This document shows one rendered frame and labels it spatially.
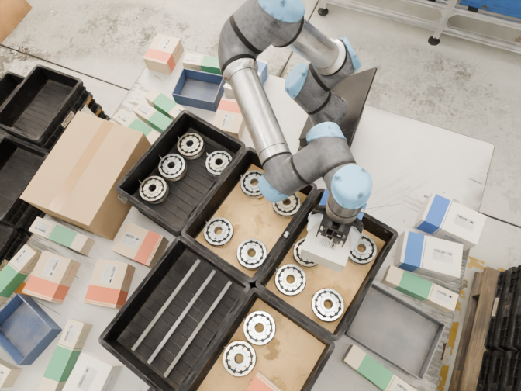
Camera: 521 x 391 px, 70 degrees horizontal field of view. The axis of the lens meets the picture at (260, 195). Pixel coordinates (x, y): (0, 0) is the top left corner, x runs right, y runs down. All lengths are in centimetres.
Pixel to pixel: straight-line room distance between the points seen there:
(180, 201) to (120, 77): 171
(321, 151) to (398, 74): 212
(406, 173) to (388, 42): 156
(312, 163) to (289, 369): 71
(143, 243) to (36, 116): 114
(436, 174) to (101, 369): 142
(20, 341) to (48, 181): 59
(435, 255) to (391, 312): 25
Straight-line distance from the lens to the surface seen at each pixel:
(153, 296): 136
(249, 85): 93
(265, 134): 86
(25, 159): 240
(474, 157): 177
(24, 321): 170
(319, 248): 101
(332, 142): 78
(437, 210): 151
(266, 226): 134
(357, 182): 72
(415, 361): 147
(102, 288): 149
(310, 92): 134
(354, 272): 132
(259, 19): 96
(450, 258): 147
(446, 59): 304
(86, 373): 147
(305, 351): 128
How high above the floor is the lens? 211
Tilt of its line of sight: 67 degrees down
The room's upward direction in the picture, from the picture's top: 8 degrees counter-clockwise
